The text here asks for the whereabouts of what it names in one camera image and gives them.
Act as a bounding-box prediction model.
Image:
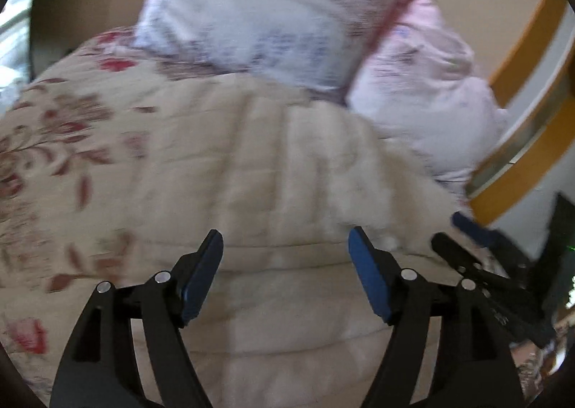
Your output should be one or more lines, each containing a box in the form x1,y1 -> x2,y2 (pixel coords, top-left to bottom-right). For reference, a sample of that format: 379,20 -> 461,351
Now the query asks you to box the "pink printed pillow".
346,0 -> 511,194

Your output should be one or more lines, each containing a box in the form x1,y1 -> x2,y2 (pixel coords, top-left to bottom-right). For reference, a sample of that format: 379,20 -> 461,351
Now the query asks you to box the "white blue printed pillow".
132,0 -> 428,93

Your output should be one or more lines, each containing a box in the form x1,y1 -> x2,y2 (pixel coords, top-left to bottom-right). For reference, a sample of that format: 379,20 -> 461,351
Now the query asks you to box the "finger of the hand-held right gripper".
431,232 -> 558,347
452,210 -> 534,288

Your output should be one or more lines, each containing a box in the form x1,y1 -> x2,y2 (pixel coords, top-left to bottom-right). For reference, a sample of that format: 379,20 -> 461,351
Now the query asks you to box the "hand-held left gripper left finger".
49,229 -> 224,408

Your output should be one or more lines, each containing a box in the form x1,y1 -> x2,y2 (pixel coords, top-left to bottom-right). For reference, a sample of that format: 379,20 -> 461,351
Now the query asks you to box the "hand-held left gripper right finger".
348,226 -> 526,408

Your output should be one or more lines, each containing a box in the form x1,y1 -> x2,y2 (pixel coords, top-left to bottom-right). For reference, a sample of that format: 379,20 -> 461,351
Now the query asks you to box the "floral bedspread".
0,26 -> 252,405

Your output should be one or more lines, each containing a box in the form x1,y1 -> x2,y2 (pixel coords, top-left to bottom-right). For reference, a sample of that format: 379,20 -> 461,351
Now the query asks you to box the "window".
0,0 -> 42,109

